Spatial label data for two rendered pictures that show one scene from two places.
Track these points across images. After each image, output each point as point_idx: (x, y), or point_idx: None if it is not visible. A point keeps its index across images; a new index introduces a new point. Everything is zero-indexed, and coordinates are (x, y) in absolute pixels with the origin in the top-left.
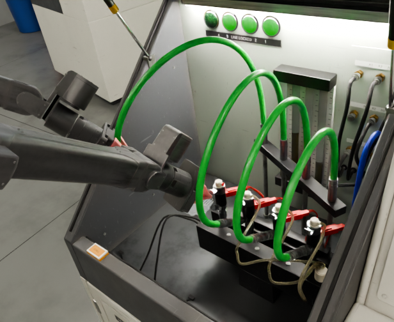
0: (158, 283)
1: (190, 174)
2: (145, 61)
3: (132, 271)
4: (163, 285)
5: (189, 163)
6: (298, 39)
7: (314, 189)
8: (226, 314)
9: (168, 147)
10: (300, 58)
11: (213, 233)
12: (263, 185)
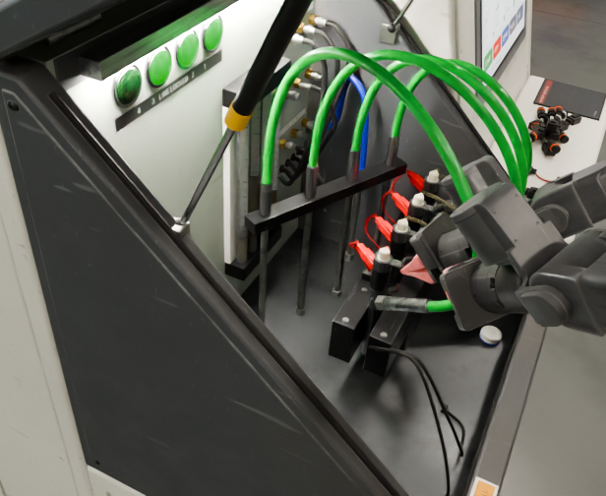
0: (499, 391)
1: (445, 232)
2: (187, 236)
3: (493, 431)
4: (435, 453)
5: (430, 228)
6: (237, 33)
7: (373, 174)
8: (453, 367)
9: (507, 176)
10: (240, 61)
11: (402, 321)
12: (265, 282)
